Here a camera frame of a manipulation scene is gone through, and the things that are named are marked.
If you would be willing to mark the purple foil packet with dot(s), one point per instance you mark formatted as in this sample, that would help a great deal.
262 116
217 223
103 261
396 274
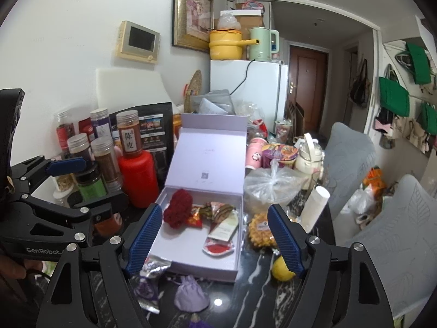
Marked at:
148 287

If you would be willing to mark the pink panda cup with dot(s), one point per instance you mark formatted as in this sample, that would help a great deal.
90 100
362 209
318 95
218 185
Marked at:
254 157

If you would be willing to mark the white paper roll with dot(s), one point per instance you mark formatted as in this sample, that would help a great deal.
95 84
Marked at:
315 208

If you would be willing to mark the group of spice jars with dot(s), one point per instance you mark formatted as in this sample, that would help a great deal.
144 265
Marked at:
102 164

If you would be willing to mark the yellow lemon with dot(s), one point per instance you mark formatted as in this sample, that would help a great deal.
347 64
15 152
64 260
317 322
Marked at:
281 270

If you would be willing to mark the orange packet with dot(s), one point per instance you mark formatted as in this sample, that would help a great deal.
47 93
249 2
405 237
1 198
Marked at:
176 126

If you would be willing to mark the red plastic bottle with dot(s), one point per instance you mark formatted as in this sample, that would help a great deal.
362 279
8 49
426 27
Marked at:
138 181

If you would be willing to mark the dark green striped packet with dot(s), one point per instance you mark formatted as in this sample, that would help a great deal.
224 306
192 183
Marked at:
205 210

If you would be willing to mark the cream water bottle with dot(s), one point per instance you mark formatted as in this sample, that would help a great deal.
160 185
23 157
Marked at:
307 164

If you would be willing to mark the red white sachet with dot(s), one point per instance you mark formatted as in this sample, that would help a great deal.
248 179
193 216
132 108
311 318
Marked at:
218 247

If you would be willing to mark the brown striped snack packet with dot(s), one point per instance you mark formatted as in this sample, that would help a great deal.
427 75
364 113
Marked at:
222 210

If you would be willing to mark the clear plastic drink cup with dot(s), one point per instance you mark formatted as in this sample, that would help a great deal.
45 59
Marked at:
282 129

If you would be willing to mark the yellow cooking pot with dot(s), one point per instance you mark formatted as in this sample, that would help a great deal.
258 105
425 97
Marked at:
225 46

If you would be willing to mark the dark red knitted cloth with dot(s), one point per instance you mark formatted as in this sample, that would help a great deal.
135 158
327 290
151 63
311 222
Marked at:
177 208

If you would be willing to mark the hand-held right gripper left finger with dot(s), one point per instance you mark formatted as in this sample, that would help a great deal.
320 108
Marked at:
143 239

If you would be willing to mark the grey leaf-print chair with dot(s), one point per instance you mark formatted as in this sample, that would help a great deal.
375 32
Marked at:
403 229
348 164

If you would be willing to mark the green tote bag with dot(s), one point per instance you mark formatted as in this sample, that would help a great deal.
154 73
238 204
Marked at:
394 97
419 61
429 119

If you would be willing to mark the clear drinking glass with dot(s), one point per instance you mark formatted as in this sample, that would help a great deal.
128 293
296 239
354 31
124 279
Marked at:
324 179

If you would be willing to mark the red candy packet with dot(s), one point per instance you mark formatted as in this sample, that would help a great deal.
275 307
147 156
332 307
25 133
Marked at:
195 219

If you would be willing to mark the labelled brown spice jar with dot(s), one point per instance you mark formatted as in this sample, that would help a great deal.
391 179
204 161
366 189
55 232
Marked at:
129 133

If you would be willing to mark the waffle packet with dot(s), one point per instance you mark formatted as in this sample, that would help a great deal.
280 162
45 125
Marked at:
259 232

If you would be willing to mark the grey plastic bag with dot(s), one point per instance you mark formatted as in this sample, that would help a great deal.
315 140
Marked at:
218 95

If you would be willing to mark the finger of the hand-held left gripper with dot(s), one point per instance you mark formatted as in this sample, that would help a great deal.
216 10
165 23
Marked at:
66 165
88 217

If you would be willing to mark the lilac gift box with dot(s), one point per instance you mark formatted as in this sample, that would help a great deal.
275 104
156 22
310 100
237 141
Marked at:
205 164

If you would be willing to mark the green electric kettle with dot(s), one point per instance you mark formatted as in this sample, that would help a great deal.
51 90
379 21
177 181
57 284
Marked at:
261 46

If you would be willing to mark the beige wall intercom panel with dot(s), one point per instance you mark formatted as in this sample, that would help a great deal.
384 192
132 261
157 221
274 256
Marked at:
140 39

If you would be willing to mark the woven straw fan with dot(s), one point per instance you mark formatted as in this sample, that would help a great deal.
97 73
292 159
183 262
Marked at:
194 88

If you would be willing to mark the white plastic bag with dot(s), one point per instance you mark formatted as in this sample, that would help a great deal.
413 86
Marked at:
362 205

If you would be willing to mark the white fridge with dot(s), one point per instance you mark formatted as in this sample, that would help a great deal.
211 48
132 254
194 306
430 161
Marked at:
259 85

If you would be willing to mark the orange bag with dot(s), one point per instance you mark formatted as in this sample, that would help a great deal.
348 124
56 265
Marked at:
374 177

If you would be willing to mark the person's left hand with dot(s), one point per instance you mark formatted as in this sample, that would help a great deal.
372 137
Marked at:
17 273

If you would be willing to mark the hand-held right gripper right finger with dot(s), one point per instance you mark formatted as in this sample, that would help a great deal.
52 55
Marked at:
285 242

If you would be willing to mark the dark purple pouch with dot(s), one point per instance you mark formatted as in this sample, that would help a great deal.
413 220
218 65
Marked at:
197 322

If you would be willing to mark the black printed pouch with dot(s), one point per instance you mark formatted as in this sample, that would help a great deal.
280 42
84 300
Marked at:
160 112

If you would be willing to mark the framed picture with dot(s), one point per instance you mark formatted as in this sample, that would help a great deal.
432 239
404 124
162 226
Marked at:
196 13

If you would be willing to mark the brown wooden door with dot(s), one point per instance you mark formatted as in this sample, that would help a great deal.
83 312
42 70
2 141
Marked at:
309 85

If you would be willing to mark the green white sachet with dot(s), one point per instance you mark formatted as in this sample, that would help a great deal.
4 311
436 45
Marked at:
223 229

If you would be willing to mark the dark hanging handbag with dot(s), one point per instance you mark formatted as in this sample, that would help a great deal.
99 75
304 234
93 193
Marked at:
360 87

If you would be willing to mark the row of hanging beige bags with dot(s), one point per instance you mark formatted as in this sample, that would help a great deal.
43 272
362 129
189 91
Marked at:
406 129

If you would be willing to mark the purple instant noodle bowl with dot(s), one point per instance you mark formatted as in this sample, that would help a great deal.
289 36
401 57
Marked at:
280 153

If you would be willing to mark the crumpled clear plastic bag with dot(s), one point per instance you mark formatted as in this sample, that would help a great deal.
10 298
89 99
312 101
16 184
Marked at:
228 22

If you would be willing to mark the cardboard box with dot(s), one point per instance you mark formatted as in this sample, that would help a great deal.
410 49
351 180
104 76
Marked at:
249 20

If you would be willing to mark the red printed plastic bag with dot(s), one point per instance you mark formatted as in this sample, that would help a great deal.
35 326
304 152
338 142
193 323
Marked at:
258 128

